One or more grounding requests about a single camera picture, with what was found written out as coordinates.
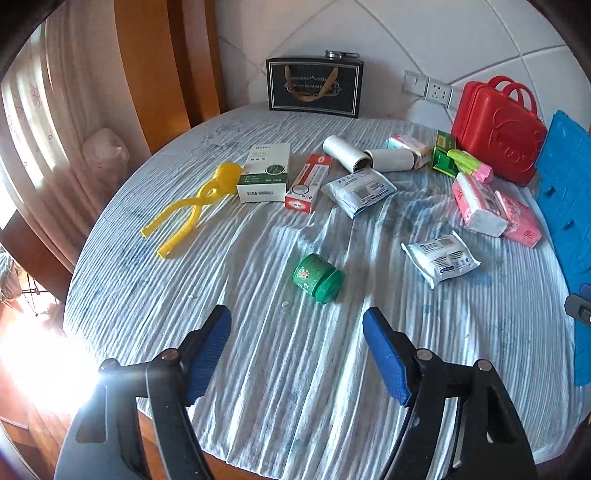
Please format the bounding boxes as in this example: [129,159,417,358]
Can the white wall socket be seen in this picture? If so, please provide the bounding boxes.
[425,78,452,106]

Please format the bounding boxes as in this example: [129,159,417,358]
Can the pink white tissue pack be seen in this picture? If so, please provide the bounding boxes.
[451,172,509,237]

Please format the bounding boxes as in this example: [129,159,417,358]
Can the black gift bag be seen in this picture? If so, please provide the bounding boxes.
[267,56,365,119]

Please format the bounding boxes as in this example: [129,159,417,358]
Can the blue plastic crate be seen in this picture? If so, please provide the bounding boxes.
[536,110,591,388]

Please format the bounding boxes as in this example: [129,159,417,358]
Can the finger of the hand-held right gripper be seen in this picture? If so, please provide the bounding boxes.
[564,285,591,329]

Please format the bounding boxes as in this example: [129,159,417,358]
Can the green pink wipes pack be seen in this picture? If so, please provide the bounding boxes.
[447,148,494,184]

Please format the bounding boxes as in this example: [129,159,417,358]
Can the pink floral tissue pack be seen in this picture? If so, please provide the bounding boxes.
[494,189,543,248]

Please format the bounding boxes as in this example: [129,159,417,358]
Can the green cardboard box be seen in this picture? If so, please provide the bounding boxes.
[433,130,458,176]

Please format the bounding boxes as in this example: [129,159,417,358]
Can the white green box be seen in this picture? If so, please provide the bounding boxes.
[236,143,291,204]

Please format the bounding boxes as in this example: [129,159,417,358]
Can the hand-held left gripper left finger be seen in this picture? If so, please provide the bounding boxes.
[53,304,232,480]

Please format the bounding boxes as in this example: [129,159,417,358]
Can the pale pink curtain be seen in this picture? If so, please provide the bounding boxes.
[0,23,95,278]

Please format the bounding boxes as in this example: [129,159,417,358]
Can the yellow plastic tongs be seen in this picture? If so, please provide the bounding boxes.
[141,161,245,258]

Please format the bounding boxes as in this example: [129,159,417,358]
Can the white mask pack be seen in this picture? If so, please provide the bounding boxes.
[401,231,481,289]
[321,167,398,219]

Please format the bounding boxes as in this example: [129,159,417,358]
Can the cloth-covered round desktop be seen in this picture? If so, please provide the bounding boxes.
[62,104,585,468]

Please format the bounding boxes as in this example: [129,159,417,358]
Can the small pastel box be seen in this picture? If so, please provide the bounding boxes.
[387,135,432,171]

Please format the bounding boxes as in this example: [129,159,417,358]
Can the green plastic jar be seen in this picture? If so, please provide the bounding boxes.
[292,253,346,305]

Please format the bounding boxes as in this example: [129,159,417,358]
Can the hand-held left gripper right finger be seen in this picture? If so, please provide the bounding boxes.
[361,306,539,480]

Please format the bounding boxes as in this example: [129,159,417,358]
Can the red bear-embossed suitcase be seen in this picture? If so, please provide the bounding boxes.
[450,76,549,186]

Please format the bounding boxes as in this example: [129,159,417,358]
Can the wooden wall panel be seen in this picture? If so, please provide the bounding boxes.
[113,0,227,158]

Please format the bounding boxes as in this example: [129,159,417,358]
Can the red white long box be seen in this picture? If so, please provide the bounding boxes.
[285,154,334,214]

